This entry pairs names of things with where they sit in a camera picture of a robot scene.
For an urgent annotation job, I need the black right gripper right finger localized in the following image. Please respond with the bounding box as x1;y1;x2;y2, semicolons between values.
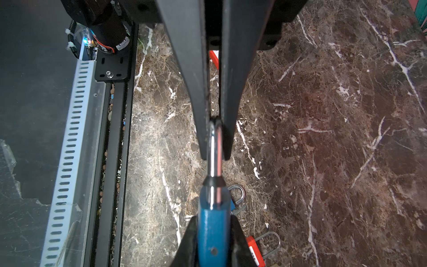
229;215;256;267

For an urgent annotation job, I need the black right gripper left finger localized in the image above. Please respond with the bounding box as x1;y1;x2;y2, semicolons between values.
170;216;199;267

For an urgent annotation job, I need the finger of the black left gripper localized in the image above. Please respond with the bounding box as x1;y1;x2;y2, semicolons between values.
156;1;210;160
220;1;274;160

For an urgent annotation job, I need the red padlock long shackle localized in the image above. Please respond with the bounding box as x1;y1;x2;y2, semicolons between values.
246;231;282;267

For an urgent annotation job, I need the blue padlock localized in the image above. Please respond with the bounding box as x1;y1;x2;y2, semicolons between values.
197;117;231;267
228;184;247;215

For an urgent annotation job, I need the red padlock left front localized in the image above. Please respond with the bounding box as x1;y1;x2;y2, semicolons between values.
209;50;220;70

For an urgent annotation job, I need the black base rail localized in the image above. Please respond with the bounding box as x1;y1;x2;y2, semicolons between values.
83;24;139;267

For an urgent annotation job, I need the white slotted cable duct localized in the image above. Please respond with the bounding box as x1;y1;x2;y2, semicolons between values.
40;60;95;267

